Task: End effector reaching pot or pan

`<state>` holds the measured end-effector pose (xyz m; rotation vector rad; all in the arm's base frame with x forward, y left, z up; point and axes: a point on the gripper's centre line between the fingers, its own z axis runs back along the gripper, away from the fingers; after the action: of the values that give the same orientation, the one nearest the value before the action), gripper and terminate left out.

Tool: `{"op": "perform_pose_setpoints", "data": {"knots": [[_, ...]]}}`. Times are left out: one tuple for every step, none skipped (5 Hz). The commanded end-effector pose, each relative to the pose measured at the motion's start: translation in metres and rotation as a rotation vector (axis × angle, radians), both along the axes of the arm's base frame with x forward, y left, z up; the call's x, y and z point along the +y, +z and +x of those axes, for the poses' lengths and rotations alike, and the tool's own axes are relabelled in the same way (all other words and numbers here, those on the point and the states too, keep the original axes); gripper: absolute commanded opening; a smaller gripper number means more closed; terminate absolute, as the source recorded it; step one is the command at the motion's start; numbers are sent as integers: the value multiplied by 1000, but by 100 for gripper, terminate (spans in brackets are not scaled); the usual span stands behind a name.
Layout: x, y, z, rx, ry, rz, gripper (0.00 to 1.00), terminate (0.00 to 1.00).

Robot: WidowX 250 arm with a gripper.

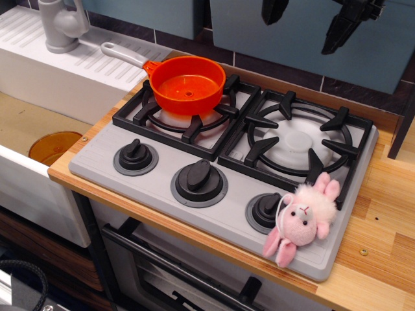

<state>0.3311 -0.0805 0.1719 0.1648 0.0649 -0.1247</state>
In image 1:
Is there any grey toy faucet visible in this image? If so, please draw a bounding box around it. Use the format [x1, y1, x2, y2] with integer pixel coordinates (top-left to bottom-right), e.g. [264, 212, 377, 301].
[38, 1, 90, 54]

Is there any orange pot with grey handle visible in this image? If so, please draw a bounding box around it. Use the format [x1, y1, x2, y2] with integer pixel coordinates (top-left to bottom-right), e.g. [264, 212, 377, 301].
[101, 42, 226, 115]

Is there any black left stove knob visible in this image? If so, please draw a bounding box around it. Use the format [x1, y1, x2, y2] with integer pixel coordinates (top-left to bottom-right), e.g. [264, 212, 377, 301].
[113, 139, 159, 177]

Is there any black braided cable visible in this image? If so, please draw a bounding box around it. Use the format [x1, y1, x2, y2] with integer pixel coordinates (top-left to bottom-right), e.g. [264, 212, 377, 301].
[0, 259, 49, 311]

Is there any pink plush bunny toy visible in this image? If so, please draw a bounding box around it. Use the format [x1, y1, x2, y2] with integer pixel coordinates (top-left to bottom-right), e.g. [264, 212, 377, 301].
[262, 172, 340, 268]

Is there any black stove knob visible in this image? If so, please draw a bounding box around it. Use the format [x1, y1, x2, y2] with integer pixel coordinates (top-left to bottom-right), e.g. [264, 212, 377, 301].
[113, 139, 159, 177]
[171, 159, 228, 209]
[245, 192, 282, 235]

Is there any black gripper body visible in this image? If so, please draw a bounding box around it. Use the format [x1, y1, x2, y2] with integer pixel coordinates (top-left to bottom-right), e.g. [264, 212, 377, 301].
[335, 0, 385, 21]

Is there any black burner grate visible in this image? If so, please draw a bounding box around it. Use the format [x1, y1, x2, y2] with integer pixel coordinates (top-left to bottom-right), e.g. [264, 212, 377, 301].
[218, 89, 377, 209]
[112, 75, 261, 161]

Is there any white toy sink unit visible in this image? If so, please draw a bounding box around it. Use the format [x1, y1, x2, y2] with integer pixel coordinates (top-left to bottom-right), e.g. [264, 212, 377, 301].
[1, 6, 170, 248]

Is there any black middle stove knob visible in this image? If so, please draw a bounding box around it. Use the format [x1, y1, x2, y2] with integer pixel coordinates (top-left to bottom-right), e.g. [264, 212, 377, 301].
[171, 159, 228, 209]

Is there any grey toy stove top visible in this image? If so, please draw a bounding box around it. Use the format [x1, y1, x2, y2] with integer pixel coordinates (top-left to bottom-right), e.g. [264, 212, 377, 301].
[69, 83, 379, 281]

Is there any orange translucent lid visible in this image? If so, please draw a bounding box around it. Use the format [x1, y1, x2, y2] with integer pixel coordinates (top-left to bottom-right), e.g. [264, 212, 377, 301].
[29, 131, 82, 167]

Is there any black right stove knob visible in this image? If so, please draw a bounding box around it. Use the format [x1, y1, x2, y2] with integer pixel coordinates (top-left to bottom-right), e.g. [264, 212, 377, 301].
[245, 192, 282, 235]

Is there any teal right wall cabinet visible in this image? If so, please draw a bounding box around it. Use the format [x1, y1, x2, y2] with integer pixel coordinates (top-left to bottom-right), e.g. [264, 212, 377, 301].
[210, 1, 414, 93]

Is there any oven door with black handle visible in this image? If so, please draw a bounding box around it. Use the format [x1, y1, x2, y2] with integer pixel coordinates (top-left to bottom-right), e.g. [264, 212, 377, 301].
[101, 218, 326, 310]

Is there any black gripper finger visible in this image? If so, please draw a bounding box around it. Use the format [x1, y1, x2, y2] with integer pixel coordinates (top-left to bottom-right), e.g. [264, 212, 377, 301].
[261, 0, 289, 26]
[321, 12, 359, 55]

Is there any black right burner grate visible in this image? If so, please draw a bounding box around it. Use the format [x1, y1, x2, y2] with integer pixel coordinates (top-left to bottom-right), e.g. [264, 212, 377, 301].
[218, 89, 377, 209]

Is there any black left burner grate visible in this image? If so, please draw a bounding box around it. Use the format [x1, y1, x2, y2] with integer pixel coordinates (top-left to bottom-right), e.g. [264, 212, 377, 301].
[112, 75, 261, 161]

